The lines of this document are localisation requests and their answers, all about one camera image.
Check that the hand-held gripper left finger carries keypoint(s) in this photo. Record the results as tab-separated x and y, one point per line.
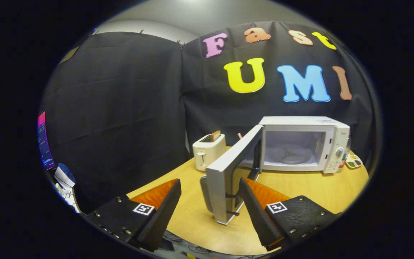
162	216

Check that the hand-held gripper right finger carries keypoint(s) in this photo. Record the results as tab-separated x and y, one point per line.
255	216

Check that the white microwave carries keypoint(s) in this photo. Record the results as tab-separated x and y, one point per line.
297	121

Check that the cream toaster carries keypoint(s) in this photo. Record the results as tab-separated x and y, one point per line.
210	151

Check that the toast slice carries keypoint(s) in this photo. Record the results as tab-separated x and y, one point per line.
215	136

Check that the clear plastic bottle red label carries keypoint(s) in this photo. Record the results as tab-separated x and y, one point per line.
345	158

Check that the white divided dish of beans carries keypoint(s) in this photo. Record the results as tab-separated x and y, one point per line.
354	162

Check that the computer monitor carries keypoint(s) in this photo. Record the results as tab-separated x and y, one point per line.
44	144

